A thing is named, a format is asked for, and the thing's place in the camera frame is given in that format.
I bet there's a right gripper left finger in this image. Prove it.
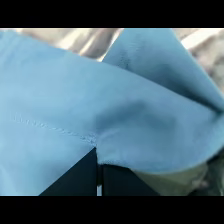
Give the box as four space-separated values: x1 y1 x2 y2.
38 147 99 197

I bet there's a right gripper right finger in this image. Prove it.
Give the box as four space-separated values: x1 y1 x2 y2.
101 163 160 197

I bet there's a light blue shirt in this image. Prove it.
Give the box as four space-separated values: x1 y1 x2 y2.
0 28 224 197

